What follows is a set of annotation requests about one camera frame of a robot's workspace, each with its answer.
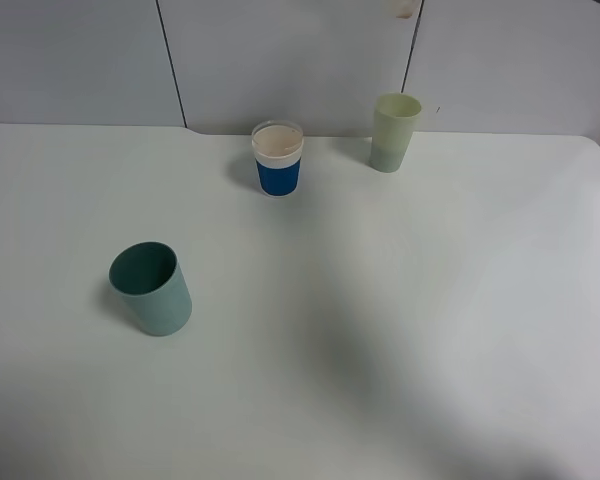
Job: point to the blue sleeved clear cup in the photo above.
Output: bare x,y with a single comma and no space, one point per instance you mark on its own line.
277,148

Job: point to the teal green plastic cup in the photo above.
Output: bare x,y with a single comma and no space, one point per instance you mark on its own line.
148,278

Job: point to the clear plastic drink bottle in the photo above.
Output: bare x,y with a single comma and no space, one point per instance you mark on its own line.
404,9

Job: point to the light green plastic cup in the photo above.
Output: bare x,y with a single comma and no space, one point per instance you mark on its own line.
395,118

